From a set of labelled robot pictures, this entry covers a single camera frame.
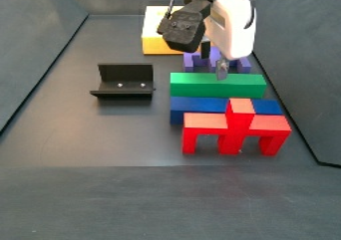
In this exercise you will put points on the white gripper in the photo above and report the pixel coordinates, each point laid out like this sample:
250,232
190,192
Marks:
230,29

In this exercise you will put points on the green rectangular bar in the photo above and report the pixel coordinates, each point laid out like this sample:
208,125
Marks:
202,85

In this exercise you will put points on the yellow slotted board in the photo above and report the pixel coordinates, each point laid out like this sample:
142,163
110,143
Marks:
154,43

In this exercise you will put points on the purple cross-shaped block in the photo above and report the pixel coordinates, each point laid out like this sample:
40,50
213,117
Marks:
195,63

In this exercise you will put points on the blue rectangular bar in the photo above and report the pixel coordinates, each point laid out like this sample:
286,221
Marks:
183,105

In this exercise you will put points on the red cross-shaped block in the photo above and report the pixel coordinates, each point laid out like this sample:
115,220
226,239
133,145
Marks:
233,126

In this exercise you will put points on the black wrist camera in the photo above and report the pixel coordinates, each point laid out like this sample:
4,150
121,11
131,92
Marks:
182,27

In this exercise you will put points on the black angle bracket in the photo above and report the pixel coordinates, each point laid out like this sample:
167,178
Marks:
125,80

